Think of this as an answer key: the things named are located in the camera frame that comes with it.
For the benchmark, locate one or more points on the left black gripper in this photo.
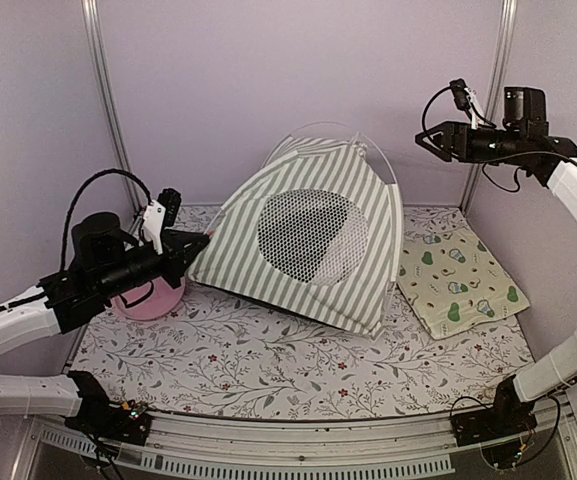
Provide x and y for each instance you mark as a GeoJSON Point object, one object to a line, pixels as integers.
{"type": "Point", "coordinates": [177, 255]}

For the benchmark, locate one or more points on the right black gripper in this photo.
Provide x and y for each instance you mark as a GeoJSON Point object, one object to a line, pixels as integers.
{"type": "Point", "coordinates": [464, 130]}

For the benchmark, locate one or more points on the striped fabric pet tent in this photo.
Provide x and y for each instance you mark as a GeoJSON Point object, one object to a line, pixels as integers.
{"type": "Point", "coordinates": [308, 255]}

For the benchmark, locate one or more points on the avocado print cushion mat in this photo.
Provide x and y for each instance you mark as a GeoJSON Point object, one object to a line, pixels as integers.
{"type": "Point", "coordinates": [453, 283]}

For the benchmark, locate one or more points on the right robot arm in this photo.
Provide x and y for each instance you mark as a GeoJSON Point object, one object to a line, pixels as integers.
{"type": "Point", "coordinates": [524, 203]}

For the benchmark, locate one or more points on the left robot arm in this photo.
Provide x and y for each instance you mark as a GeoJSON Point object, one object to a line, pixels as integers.
{"type": "Point", "coordinates": [57, 304]}

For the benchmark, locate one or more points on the pink round plate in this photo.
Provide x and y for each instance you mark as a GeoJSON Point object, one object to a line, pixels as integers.
{"type": "Point", "coordinates": [149, 301]}

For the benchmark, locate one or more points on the floral table cloth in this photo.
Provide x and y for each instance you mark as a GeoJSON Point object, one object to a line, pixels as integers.
{"type": "Point", "coordinates": [219, 355]}

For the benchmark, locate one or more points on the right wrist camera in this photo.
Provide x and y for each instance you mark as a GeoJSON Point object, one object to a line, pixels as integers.
{"type": "Point", "coordinates": [466, 101]}

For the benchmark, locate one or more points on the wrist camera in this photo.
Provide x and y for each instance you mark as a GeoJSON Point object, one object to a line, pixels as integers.
{"type": "Point", "coordinates": [466, 101]}
{"type": "Point", "coordinates": [159, 214]}

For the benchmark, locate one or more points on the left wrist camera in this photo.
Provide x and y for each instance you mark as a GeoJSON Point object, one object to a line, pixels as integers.
{"type": "Point", "coordinates": [159, 214]}

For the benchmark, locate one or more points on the right aluminium frame post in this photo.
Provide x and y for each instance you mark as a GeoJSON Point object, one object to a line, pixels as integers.
{"type": "Point", "coordinates": [501, 59]}

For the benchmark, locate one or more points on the aluminium frame post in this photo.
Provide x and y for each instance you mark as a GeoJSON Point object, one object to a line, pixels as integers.
{"type": "Point", "coordinates": [92, 26]}
{"type": "Point", "coordinates": [501, 59]}

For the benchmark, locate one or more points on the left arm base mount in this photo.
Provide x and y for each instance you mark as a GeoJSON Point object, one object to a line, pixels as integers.
{"type": "Point", "coordinates": [113, 425]}

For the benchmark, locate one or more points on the left aluminium frame post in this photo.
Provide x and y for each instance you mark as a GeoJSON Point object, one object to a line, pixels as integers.
{"type": "Point", "coordinates": [92, 26]}

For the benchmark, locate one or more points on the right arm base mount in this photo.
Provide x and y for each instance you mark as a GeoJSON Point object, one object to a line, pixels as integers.
{"type": "Point", "coordinates": [507, 416]}

